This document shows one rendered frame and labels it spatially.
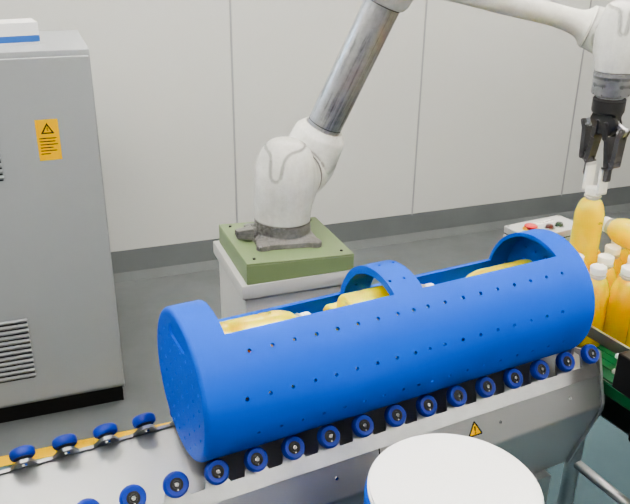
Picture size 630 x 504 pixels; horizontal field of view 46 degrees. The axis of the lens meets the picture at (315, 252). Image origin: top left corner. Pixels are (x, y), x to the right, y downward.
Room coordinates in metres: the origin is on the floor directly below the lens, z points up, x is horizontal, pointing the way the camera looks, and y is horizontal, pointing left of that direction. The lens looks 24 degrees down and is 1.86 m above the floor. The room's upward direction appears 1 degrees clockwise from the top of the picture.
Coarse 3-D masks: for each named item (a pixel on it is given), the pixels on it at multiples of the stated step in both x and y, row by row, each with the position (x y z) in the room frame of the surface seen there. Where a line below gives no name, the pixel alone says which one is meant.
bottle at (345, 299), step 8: (368, 288) 1.33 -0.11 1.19; (376, 288) 1.32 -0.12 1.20; (384, 288) 1.33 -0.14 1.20; (344, 296) 1.29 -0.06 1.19; (352, 296) 1.29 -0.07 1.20; (360, 296) 1.29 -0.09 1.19; (368, 296) 1.30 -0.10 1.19; (376, 296) 1.30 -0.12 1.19; (384, 296) 1.31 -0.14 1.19; (344, 304) 1.30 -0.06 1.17
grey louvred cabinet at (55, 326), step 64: (0, 64) 2.50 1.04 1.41; (64, 64) 2.58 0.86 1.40; (0, 128) 2.49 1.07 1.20; (64, 128) 2.57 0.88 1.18; (0, 192) 2.48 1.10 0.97; (64, 192) 2.56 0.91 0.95; (0, 256) 2.47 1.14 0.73; (64, 256) 2.55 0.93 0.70; (0, 320) 2.46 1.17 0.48; (64, 320) 2.54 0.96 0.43; (0, 384) 2.44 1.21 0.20; (64, 384) 2.52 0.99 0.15
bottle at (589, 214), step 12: (588, 204) 1.74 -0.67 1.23; (600, 204) 1.74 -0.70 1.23; (576, 216) 1.75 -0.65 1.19; (588, 216) 1.73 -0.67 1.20; (600, 216) 1.73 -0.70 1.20; (576, 228) 1.74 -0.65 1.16; (588, 228) 1.72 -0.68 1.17; (600, 228) 1.73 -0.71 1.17; (576, 240) 1.74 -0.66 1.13; (588, 240) 1.72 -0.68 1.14; (588, 252) 1.72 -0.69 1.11; (588, 264) 1.72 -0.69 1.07
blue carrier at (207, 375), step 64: (512, 256) 1.64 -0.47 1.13; (576, 256) 1.46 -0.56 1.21; (192, 320) 1.12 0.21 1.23; (320, 320) 1.17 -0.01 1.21; (384, 320) 1.21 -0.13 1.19; (448, 320) 1.26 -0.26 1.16; (512, 320) 1.31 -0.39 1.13; (576, 320) 1.39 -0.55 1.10; (192, 384) 1.06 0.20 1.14; (256, 384) 1.06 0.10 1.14; (320, 384) 1.11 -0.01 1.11; (384, 384) 1.17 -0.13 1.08; (448, 384) 1.27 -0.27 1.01; (192, 448) 1.09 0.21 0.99
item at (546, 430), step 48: (528, 384) 1.40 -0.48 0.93; (576, 384) 1.44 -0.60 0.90; (432, 432) 1.25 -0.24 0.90; (480, 432) 1.30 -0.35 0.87; (528, 432) 1.35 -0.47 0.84; (576, 432) 1.46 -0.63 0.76; (0, 480) 1.07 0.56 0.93; (48, 480) 1.07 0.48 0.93; (96, 480) 1.07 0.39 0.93; (144, 480) 1.07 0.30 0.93; (192, 480) 1.08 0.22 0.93; (288, 480) 1.10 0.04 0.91; (336, 480) 1.14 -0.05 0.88
